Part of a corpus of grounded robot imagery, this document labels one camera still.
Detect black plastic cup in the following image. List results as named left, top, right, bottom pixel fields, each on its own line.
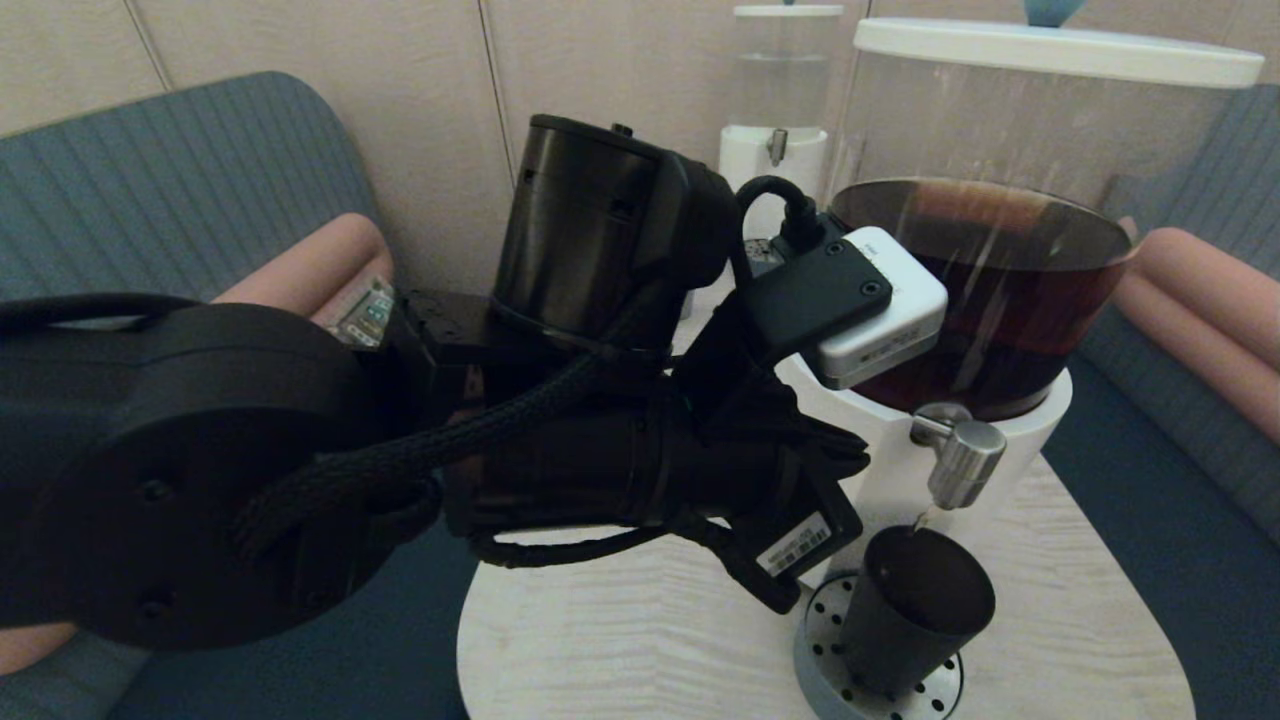
left=838, top=525, right=997, bottom=696

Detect small water beverage dispenser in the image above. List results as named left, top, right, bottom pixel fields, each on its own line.
left=718, top=14, right=841, bottom=241

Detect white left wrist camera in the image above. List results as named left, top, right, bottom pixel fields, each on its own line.
left=806, top=226, right=949, bottom=392

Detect dark blue sofa seat cushion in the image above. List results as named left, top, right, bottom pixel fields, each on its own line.
left=1035, top=345, right=1280, bottom=720
left=110, top=520, right=481, bottom=720

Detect large round perforated drip tray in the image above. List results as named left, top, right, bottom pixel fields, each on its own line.
left=793, top=570, right=964, bottom=720

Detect small white dispenser lid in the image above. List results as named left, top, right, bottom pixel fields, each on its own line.
left=733, top=0, right=846, bottom=19

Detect large silver dispenser tap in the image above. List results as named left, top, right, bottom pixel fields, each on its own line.
left=909, top=402, right=1008, bottom=511

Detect large white dispenser lid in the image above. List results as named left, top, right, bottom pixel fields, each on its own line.
left=853, top=0, right=1266, bottom=89

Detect pink sofa bolster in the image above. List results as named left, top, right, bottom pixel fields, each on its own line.
left=0, top=212, right=394, bottom=676
left=1112, top=227, right=1280, bottom=446

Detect green snack packet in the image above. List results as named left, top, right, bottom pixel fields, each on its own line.
left=330, top=277, right=397, bottom=348

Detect black left camera cable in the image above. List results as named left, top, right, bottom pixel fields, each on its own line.
left=733, top=175, right=827, bottom=293

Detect large tea beverage dispenser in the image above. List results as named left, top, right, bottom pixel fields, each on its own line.
left=775, top=55, right=1246, bottom=591

